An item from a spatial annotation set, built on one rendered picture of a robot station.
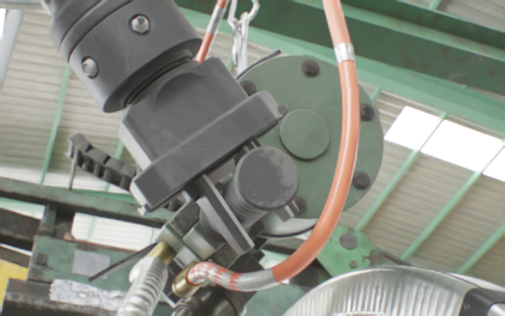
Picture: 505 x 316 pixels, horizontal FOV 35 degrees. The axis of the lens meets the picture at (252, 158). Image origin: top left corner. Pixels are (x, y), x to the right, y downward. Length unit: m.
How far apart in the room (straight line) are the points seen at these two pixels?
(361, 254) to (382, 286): 1.17
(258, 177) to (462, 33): 3.67
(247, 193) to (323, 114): 0.21
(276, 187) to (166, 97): 0.10
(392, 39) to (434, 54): 0.23
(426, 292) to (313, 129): 0.16
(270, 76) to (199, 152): 0.17
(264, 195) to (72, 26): 0.18
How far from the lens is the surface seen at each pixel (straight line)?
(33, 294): 1.63
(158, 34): 0.54
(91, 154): 1.86
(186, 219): 0.66
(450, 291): 0.61
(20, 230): 1.79
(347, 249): 1.88
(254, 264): 0.81
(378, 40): 3.78
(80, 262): 1.68
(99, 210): 1.79
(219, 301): 0.79
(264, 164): 0.50
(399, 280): 0.68
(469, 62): 3.96
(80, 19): 0.55
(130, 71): 0.54
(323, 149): 0.68
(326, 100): 0.70
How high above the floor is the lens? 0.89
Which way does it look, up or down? 41 degrees up
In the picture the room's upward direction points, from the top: straight up
